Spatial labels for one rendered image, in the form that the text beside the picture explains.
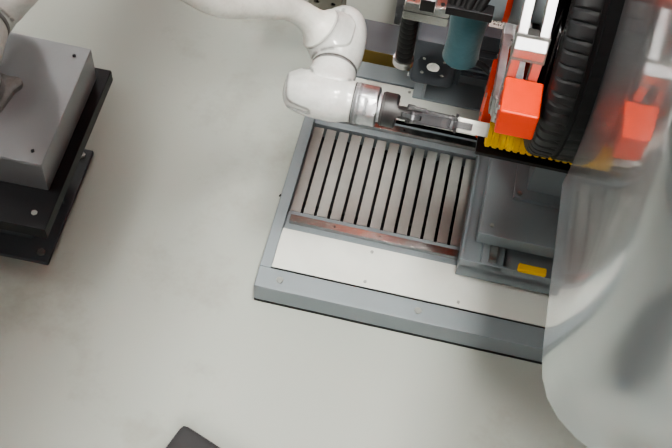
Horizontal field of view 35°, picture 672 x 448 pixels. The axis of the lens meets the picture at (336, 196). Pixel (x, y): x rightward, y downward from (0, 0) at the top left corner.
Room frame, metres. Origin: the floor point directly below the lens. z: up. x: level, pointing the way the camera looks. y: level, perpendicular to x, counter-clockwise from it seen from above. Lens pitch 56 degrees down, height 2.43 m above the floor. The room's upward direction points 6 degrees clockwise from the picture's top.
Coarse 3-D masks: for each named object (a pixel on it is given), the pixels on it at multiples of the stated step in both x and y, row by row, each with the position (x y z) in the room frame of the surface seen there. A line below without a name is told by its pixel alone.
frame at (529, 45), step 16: (528, 0) 1.43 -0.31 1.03; (528, 16) 1.41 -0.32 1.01; (544, 16) 1.42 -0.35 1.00; (512, 32) 1.73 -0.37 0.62; (528, 32) 1.39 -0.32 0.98; (544, 32) 1.39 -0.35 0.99; (512, 48) 1.37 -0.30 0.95; (528, 48) 1.37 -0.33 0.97; (544, 48) 1.37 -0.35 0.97; (512, 64) 1.37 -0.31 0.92; (544, 64) 1.36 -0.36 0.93; (496, 80) 1.58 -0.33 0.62; (528, 80) 1.36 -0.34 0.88; (496, 96) 1.52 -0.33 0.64; (496, 112) 1.37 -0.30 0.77
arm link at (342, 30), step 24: (192, 0) 1.46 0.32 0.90; (216, 0) 1.48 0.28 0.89; (240, 0) 1.51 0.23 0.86; (264, 0) 1.55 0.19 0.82; (288, 0) 1.60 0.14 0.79; (312, 24) 1.60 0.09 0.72; (336, 24) 1.60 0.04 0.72; (360, 24) 1.65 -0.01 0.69; (312, 48) 1.57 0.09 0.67; (336, 48) 1.56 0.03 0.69; (360, 48) 1.59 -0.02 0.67
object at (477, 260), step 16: (480, 160) 1.71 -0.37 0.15; (480, 176) 1.66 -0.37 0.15; (480, 192) 1.61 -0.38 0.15; (480, 208) 1.56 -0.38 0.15; (464, 224) 1.53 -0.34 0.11; (464, 240) 1.44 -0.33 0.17; (464, 256) 1.41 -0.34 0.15; (480, 256) 1.41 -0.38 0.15; (496, 256) 1.40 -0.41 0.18; (512, 256) 1.42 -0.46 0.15; (528, 256) 1.43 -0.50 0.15; (464, 272) 1.38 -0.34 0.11; (480, 272) 1.38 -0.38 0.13; (496, 272) 1.37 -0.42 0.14; (512, 272) 1.37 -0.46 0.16; (528, 272) 1.36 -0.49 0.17; (544, 272) 1.36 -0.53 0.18; (528, 288) 1.36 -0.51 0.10; (544, 288) 1.36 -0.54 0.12
